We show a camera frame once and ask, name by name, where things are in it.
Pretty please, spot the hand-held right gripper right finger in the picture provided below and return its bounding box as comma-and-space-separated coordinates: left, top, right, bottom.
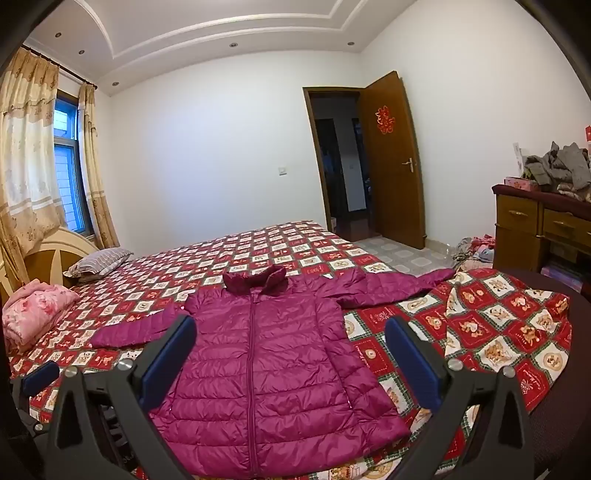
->
385, 316, 536, 480

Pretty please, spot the pink floral pillow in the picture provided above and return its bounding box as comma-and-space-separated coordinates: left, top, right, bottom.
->
2, 283, 80, 347

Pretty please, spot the grey striped pillow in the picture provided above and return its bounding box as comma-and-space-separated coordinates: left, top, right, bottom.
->
63, 248, 134, 282

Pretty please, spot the magenta puffer jacket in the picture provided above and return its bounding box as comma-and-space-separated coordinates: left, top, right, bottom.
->
90, 264, 457, 466

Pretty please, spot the pile of clothes on floor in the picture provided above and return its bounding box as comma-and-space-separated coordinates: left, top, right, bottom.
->
451, 234, 498, 274

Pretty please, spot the wooden bed headboard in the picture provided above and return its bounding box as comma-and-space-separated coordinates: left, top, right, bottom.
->
0, 228, 100, 301

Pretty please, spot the wide beige floral curtain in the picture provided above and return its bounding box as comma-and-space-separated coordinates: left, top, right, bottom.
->
0, 46, 70, 284

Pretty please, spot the pile of grey clothes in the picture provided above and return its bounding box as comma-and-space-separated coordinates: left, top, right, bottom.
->
522, 142, 591, 202

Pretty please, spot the dark curtain rod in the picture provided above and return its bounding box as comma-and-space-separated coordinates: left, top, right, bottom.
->
22, 43, 99, 89

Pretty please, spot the brown wooden door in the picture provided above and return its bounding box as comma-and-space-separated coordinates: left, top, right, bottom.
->
362, 71, 426, 250

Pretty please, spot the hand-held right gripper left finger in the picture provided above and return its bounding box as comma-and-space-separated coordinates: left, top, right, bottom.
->
44, 315, 198, 480

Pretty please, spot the brown door frame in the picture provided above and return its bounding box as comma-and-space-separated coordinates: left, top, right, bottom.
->
302, 86, 371, 232

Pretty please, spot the window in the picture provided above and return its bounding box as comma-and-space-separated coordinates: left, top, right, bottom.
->
53, 91, 92, 237

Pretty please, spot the purple box under desk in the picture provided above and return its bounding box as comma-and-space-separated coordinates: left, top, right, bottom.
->
542, 262, 588, 292

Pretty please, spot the red paper door decoration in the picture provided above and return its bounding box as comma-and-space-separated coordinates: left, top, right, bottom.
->
375, 106, 397, 135

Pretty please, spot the red checkered printed bedspread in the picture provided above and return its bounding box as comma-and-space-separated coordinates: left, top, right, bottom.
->
9, 220, 573, 480

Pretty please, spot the white upright box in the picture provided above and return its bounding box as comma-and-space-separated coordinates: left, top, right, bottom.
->
512, 142, 533, 177

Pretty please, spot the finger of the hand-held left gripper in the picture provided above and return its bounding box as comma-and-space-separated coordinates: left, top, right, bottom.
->
14, 361, 60, 430

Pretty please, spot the narrow beige floral curtain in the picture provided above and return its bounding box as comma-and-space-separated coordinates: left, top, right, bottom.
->
78, 83, 121, 251

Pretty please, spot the wooden desk with drawers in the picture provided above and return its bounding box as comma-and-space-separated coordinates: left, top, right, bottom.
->
491, 184, 591, 296

